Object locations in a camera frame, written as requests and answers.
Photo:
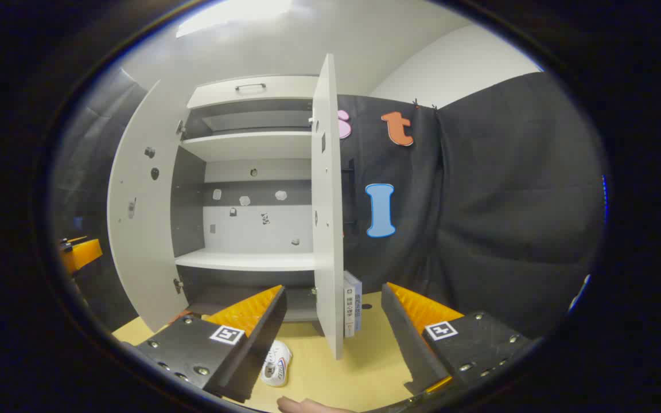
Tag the white cabinet drawer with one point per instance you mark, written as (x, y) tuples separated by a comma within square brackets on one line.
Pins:
[(284, 89)]

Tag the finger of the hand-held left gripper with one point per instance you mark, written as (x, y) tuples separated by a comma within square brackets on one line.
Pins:
[(81, 254)]

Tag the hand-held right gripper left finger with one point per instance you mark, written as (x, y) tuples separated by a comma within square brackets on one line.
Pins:
[(261, 338)]

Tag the white spine book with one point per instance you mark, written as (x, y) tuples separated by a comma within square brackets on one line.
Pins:
[(349, 310)]

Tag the black backdrop cloth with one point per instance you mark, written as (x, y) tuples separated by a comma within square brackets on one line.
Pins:
[(508, 201)]

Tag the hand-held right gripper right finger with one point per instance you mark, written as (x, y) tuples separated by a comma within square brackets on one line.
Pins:
[(402, 332)]

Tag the white shoe cabinet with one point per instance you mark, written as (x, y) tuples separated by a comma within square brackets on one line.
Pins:
[(250, 261)]

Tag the white canvas shoe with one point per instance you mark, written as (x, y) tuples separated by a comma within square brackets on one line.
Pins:
[(277, 364)]

